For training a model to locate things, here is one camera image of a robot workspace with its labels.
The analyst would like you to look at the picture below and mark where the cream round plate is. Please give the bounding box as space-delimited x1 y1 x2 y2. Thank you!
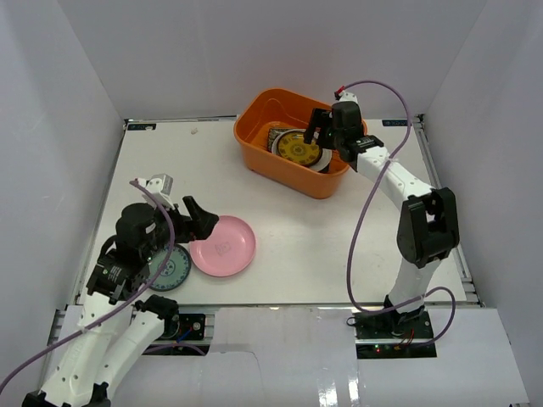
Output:
271 129 333 172

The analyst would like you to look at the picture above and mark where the pink round plate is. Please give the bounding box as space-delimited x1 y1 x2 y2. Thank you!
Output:
189 215 257 278

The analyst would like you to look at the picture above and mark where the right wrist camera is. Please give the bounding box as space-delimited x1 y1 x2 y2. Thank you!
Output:
334 86 358 103

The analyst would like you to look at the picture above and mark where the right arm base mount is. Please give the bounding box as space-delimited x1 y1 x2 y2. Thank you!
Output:
346 311 437 360

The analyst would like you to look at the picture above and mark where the right blue table label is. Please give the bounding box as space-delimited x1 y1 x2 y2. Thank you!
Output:
382 119 411 127

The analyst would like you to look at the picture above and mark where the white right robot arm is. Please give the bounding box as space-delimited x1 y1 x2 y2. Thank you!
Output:
304 100 460 338

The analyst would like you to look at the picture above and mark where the yellow patterned round plate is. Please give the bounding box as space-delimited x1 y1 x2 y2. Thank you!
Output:
275 131 322 167

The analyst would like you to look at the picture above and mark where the black floral square plate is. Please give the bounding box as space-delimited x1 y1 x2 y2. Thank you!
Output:
266 126 288 152

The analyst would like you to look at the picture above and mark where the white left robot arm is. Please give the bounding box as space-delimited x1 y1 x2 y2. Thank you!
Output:
22 196 219 406

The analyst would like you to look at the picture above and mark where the blue table label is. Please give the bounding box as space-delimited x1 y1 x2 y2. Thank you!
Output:
126 123 157 131
382 119 411 127

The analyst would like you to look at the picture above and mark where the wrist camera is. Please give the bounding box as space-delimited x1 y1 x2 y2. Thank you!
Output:
334 86 358 103
143 173 175 209

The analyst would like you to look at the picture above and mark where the orange plastic bin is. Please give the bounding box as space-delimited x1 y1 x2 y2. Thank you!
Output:
233 88 350 199

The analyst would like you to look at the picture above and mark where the blue patterned round plate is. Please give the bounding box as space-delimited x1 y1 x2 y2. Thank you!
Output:
148 244 192 292

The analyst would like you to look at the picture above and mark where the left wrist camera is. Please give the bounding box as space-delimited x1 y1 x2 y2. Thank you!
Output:
143 173 175 209

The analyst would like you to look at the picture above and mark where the left blue table label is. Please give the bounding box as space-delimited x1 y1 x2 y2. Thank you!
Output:
126 123 157 131

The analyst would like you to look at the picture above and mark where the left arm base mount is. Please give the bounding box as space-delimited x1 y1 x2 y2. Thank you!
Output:
144 313 210 356

